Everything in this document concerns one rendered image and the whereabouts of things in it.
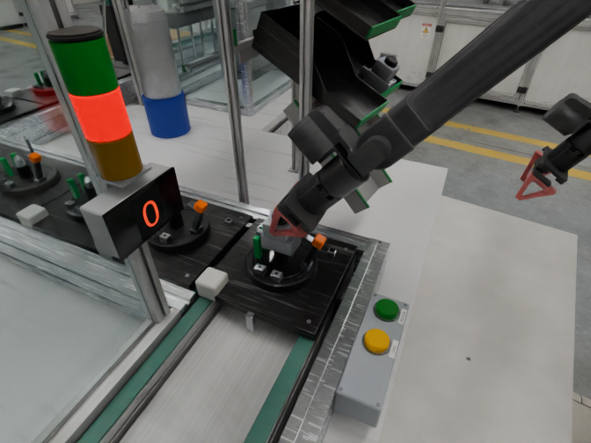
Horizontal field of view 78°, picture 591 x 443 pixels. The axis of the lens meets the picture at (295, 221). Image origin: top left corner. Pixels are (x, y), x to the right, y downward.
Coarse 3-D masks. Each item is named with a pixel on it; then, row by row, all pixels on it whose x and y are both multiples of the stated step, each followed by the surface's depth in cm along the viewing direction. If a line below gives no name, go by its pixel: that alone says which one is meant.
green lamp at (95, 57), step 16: (64, 48) 34; (80, 48) 34; (96, 48) 35; (64, 64) 35; (80, 64) 35; (96, 64) 35; (112, 64) 37; (64, 80) 36; (80, 80) 36; (96, 80) 36; (112, 80) 37; (80, 96) 37
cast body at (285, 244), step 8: (272, 216) 65; (264, 224) 64; (280, 224) 64; (288, 224) 64; (256, 232) 69; (264, 232) 66; (264, 240) 67; (272, 240) 66; (280, 240) 65; (288, 240) 65; (296, 240) 66; (272, 248) 67; (280, 248) 66; (288, 248) 65; (296, 248) 67
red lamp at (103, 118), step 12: (72, 96) 37; (96, 96) 37; (108, 96) 38; (120, 96) 39; (84, 108) 37; (96, 108) 37; (108, 108) 38; (120, 108) 39; (84, 120) 38; (96, 120) 38; (108, 120) 39; (120, 120) 40; (84, 132) 39; (96, 132) 39; (108, 132) 39; (120, 132) 40
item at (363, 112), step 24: (264, 24) 71; (288, 24) 80; (264, 48) 74; (288, 48) 70; (336, 48) 78; (288, 72) 73; (312, 72) 70; (336, 72) 81; (336, 96) 75; (360, 96) 79; (360, 120) 70
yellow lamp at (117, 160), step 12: (132, 132) 42; (96, 144) 40; (108, 144) 40; (120, 144) 41; (132, 144) 42; (96, 156) 41; (108, 156) 41; (120, 156) 41; (132, 156) 42; (108, 168) 42; (120, 168) 42; (132, 168) 43
